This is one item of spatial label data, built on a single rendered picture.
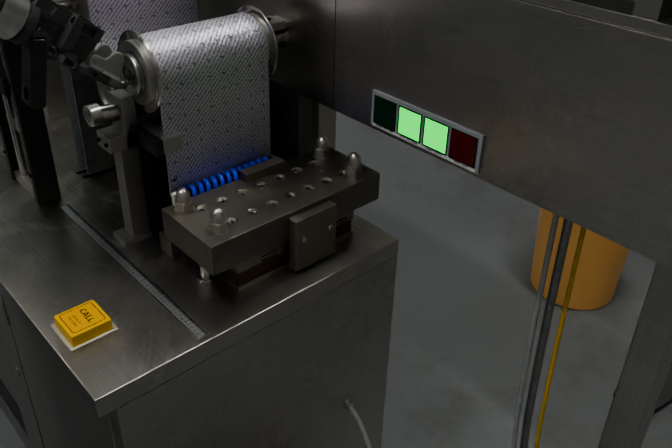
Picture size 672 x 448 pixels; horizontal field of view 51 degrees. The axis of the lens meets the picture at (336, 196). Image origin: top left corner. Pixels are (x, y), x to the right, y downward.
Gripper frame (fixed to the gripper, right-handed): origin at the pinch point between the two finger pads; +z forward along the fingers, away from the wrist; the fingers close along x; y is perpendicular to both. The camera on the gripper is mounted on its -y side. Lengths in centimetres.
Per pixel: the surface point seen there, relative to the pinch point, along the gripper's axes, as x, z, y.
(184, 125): -7.4, 11.4, -0.3
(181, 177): -7.4, 16.6, -9.2
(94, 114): 0.7, -0.5, -6.2
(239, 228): -25.5, 18.2, -10.9
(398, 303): 23, 164, -24
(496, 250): 20, 208, 12
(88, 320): -18.5, 5.0, -35.7
